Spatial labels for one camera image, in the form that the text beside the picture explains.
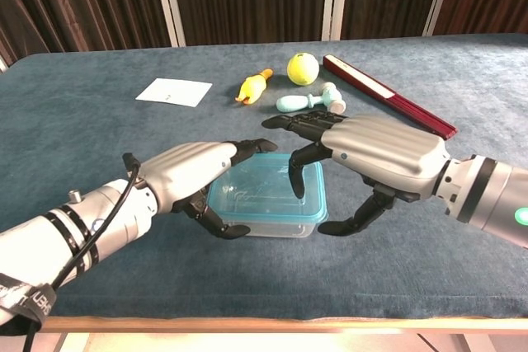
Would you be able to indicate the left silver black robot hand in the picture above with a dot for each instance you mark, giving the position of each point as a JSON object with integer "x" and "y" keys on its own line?
{"x": 181, "y": 170}

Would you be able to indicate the teal toy hammer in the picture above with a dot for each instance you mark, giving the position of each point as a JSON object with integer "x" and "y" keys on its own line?
{"x": 290, "y": 102}

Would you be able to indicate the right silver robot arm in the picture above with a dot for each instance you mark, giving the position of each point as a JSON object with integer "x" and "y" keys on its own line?
{"x": 495, "y": 199}

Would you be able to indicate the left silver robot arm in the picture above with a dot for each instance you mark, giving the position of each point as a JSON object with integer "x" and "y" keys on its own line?
{"x": 33, "y": 245}

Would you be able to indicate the white paper card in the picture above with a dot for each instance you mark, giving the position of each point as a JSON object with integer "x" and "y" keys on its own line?
{"x": 173, "y": 92}

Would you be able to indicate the clear plastic storage container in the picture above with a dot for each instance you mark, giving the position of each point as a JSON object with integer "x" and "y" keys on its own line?
{"x": 280, "y": 230}

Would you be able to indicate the blue plastic container lid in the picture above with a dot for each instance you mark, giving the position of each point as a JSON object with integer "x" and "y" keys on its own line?
{"x": 264, "y": 191}

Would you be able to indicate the dark red folded fan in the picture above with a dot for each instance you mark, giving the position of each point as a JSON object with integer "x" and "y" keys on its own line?
{"x": 371, "y": 82}

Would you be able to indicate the blue-grey table cloth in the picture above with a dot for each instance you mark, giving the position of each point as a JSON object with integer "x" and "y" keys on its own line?
{"x": 82, "y": 121}

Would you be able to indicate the yellow tennis ball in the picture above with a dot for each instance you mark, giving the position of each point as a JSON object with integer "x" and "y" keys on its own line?
{"x": 303, "y": 69}

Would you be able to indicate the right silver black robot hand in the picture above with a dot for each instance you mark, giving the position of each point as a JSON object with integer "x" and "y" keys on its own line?
{"x": 387, "y": 150}

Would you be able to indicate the yellow rubber chicken toy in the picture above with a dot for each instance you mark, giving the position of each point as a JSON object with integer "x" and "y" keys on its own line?
{"x": 252, "y": 87}

